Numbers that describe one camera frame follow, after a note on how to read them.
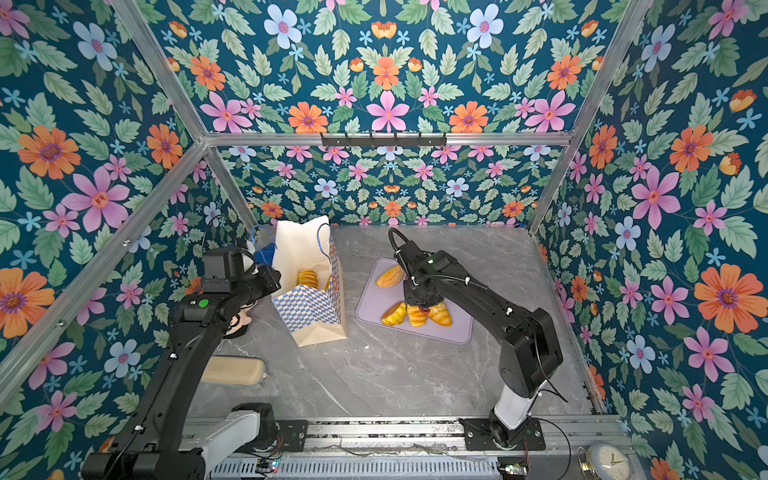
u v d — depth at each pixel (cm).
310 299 75
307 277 99
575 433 75
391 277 99
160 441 38
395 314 89
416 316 90
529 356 44
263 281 66
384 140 92
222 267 54
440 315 91
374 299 99
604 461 66
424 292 69
